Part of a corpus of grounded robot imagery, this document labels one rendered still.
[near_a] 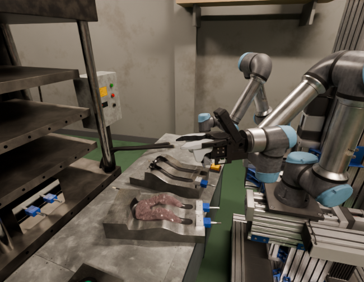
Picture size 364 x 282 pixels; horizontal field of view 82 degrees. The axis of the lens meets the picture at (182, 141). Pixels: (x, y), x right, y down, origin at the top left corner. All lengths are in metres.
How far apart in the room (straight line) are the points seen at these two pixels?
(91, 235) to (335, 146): 1.16
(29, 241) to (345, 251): 1.45
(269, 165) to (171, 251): 0.65
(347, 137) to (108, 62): 3.38
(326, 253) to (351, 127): 0.55
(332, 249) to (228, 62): 2.58
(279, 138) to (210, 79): 2.62
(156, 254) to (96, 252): 0.29
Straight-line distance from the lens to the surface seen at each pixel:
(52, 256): 1.27
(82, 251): 1.23
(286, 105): 0.84
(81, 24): 1.48
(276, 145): 0.69
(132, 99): 3.68
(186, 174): 1.44
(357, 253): 1.18
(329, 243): 1.15
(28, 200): 1.40
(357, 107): 0.83
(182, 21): 3.14
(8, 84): 1.29
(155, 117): 3.60
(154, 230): 1.12
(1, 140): 1.29
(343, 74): 0.83
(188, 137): 0.63
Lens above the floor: 1.72
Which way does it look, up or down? 26 degrees down
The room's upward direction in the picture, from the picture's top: straight up
